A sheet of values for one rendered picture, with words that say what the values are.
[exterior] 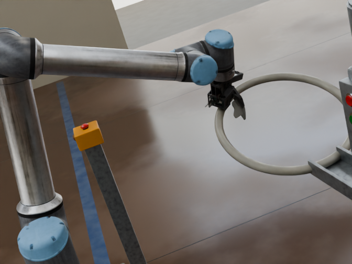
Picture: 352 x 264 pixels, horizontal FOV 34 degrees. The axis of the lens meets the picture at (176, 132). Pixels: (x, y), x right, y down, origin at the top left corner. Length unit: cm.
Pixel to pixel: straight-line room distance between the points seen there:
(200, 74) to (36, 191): 64
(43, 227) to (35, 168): 19
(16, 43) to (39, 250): 60
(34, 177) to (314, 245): 188
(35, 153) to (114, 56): 41
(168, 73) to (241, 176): 244
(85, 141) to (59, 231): 99
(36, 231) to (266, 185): 235
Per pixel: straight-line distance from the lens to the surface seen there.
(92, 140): 269
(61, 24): 758
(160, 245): 364
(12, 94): 177
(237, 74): 208
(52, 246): 175
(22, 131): 180
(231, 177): 410
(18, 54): 161
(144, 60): 168
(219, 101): 201
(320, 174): 183
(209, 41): 187
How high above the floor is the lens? 204
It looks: 24 degrees down
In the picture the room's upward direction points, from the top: 18 degrees counter-clockwise
